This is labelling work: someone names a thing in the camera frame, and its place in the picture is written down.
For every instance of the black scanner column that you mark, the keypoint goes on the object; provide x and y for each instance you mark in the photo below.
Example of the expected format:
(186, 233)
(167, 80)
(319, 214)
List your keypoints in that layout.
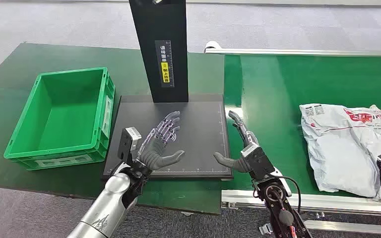
(161, 26)

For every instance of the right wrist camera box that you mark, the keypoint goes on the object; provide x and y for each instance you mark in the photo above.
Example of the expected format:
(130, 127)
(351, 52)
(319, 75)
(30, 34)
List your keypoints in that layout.
(259, 161)

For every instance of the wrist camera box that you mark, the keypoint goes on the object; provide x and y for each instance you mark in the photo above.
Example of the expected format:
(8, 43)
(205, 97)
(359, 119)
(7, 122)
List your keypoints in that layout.
(127, 144)
(259, 161)

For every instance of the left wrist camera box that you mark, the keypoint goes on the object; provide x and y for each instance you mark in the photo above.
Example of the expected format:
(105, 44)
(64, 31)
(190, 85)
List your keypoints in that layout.
(127, 144)

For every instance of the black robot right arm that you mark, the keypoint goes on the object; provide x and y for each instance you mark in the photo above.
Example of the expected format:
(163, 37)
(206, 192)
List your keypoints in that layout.
(277, 203)

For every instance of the black scanner base plate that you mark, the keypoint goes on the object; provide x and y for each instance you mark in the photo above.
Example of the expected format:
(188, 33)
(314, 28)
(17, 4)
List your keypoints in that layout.
(200, 138)

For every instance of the green plastic crate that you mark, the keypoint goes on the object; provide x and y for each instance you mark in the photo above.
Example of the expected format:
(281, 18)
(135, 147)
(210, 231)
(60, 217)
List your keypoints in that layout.
(62, 115)

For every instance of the yellow and black column label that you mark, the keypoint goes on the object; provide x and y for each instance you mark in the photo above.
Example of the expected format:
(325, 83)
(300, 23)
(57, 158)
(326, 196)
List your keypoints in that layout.
(165, 65)

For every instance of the dark green table mat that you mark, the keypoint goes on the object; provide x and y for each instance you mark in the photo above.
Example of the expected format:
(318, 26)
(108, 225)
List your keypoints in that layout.
(29, 62)

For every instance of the white printed courier package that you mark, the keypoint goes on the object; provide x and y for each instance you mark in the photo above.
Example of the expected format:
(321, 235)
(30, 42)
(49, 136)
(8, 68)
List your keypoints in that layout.
(341, 148)

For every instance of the aluminium conveyor rail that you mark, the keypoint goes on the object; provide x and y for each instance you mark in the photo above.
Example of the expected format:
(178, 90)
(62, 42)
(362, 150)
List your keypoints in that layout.
(308, 52)
(341, 205)

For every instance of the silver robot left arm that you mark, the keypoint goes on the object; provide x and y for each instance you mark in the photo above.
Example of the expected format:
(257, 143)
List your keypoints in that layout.
(111, 203)

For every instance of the green conveyor belt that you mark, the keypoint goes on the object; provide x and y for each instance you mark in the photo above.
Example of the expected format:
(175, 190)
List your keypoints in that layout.
(276, 98)

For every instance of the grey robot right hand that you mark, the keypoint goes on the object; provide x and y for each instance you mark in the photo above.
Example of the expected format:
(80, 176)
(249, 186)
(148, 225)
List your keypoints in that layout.
(236, 164)

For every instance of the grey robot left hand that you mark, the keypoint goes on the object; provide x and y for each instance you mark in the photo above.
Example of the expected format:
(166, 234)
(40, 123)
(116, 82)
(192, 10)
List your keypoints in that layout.
(154, 154)

